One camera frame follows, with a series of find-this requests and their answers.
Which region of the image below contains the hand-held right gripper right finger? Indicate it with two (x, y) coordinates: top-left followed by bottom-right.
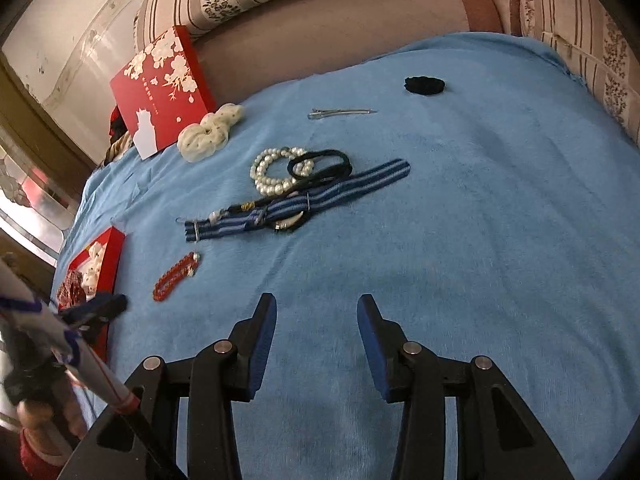
(356, 294), (576, 480)

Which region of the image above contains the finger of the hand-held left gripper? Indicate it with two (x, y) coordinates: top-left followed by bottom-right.
(59, 292), (128, 346)

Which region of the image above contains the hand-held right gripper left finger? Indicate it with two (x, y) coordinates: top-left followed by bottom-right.
(57, 292), (278, 480)

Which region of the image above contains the red jewelry box tray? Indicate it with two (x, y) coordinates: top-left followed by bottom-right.
(56, 226), (127, 361)

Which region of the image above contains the red bead bracelet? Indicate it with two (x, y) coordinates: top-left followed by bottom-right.
(152, 252), (202, 303)

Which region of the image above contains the white pearl bracelet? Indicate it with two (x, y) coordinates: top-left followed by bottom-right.
(249, 146), (316, 197)

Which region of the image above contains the blue striped strap watch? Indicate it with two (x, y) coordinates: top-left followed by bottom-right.
(183, 158), (412, 243)

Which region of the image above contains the black hair tie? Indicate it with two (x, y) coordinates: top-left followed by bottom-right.
(286, 149), (353, 183)

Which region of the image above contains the person's left hand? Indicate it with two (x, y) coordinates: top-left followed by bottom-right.
(16, 382), (88, 441)

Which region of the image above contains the red polka dot scrunchie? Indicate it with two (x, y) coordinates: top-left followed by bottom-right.
(56, 270), (83, 311)

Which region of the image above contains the white dotted scrunchie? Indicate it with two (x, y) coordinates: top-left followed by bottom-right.
(81, 241), (108, 293)

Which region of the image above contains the stained glass window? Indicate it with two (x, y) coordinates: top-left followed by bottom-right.
(0, 130), (81, 261)

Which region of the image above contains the blue blanket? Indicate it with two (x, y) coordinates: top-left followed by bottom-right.
(50, 31), (633, 480)

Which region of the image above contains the pile of dark clothes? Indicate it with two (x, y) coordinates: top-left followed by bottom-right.
(102, 105), (138, 166)

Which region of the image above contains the cream scrunchie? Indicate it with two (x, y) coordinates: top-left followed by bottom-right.
(176, 103), (246, 164)

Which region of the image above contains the red flowered box lid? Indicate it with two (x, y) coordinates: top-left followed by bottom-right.
(110, 25), (217, 161)

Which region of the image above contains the silver hair clip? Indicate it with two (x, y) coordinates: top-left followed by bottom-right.
(307, 107), (378, 121)

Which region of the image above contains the black scrunchie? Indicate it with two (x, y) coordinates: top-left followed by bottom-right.
(404, 75), (445, 97)

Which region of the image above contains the brown sofa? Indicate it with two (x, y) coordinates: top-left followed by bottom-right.
(192, 0), (503, 111)

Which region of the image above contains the white wrapped cable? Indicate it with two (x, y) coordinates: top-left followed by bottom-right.
(0, 252), (173, 480)

